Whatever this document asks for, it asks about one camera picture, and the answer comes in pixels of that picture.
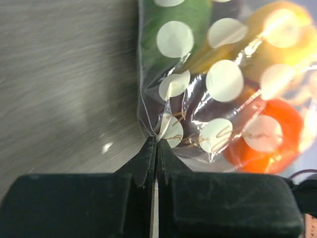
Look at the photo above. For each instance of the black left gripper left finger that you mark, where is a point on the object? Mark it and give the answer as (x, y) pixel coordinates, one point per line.
(105, 205)

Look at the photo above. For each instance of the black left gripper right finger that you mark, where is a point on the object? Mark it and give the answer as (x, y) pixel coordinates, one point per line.
(222, 205)

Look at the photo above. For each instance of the clear polka dot zip bag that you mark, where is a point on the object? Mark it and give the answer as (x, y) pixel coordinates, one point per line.
(200, 114)

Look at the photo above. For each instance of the orange fake fruit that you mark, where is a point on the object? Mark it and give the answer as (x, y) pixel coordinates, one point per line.
(269, 142)

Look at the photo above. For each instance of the green fake vegetable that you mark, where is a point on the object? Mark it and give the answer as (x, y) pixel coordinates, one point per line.
(170, 30)

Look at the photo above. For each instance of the yellow fake lemon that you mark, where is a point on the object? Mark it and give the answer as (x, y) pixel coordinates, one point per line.
(280, 32)

